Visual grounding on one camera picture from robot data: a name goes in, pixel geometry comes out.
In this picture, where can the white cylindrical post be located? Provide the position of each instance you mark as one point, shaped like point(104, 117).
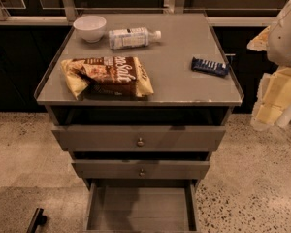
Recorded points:
point(285, 118)

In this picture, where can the middle grey drawer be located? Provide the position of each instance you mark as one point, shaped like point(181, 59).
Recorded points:
point(141, 169)

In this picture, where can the grey drawer cabinet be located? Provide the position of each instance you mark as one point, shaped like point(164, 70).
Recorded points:
point(140, 124)

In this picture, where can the top grey drawer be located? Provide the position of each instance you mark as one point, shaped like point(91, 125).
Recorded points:
point(139, 138)

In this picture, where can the white ceramic bowl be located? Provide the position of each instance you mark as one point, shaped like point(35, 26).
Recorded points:
point(90, 28)

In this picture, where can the grey drawer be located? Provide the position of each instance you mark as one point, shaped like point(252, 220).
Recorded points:
point(141, 206)
point(139, 138)
point(141, 169)

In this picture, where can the bottom grey drawer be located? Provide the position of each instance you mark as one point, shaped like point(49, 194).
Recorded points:
point(141, 206)

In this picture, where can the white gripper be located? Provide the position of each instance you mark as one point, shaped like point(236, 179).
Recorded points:
point(285, 42)

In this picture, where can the brown chip bag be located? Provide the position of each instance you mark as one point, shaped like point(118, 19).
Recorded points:
point(113, 75)

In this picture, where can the black object on floor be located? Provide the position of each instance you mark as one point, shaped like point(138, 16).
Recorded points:
point(38, 219)

